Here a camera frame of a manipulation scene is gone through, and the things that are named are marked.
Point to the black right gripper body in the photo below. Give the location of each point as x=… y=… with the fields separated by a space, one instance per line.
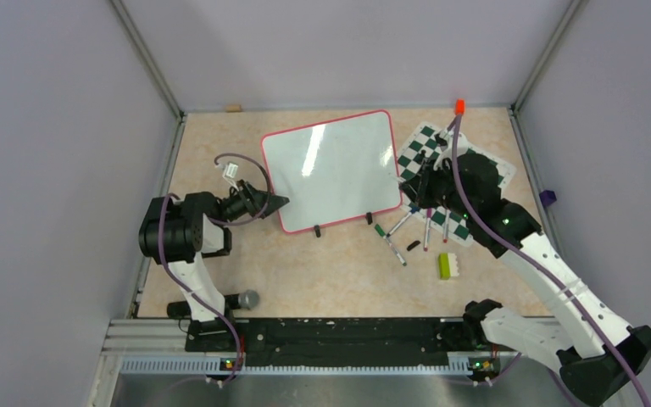
x=437 y=186

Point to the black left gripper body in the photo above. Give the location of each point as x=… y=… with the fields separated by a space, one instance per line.
x=238 y=203

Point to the pink framed whiteboard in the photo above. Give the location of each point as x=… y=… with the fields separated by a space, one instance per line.
x=333 y=171

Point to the black marker cap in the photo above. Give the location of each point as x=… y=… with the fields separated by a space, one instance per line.
x=413 y=245

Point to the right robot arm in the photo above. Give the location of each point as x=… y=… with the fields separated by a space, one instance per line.
x=594 y=351

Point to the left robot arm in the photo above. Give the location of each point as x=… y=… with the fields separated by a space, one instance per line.
x=179 y=234

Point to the purple capped marker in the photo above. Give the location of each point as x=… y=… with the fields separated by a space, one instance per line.
x=427 y=230

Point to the blue capped marker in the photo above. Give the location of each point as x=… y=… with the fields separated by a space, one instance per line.
x=411 y=211

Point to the red capped marker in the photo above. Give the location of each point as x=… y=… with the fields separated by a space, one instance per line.
x=446 y=226

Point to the green capped marker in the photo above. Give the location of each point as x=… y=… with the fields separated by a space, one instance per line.
x=379 y=230

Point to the green white lego block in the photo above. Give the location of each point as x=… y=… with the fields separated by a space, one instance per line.
x=448 y=266

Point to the orange block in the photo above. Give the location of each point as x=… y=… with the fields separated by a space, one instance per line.
x=460 y=106

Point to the small wooden piece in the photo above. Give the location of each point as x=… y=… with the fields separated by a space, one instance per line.
x=233 y=108

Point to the black microphone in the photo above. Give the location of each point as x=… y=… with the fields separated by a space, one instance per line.
x=248 y=299

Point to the purple block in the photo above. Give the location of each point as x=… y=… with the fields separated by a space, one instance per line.
x=547 y=198

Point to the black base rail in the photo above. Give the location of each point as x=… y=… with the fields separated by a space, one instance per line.
x=340 y=342

